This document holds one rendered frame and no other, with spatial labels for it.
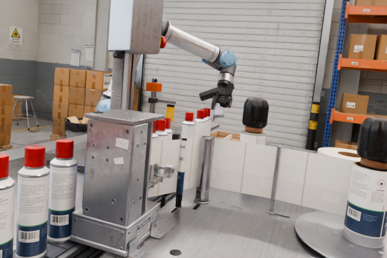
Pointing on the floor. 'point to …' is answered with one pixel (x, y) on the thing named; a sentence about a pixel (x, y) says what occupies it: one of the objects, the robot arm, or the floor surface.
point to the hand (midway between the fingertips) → (211, 118)
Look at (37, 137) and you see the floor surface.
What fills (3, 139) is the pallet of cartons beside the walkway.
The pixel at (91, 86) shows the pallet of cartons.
